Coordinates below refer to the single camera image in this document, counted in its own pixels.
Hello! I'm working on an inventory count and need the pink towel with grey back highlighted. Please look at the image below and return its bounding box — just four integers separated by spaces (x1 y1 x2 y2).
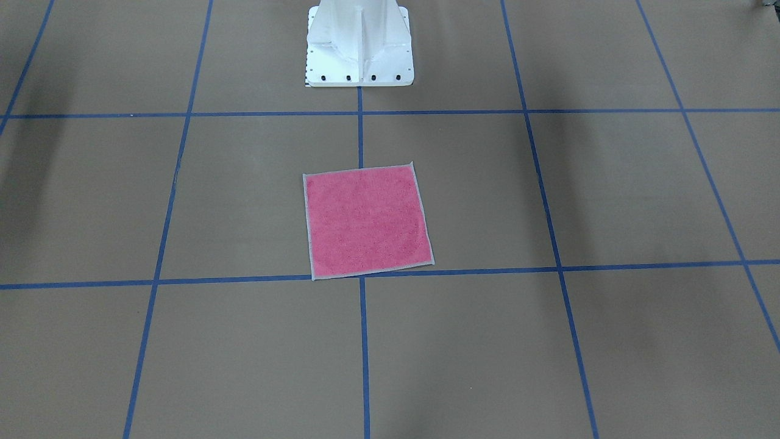
302 162 435 280

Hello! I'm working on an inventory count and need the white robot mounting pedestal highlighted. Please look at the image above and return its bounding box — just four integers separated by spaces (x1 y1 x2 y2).
305 1 415 87

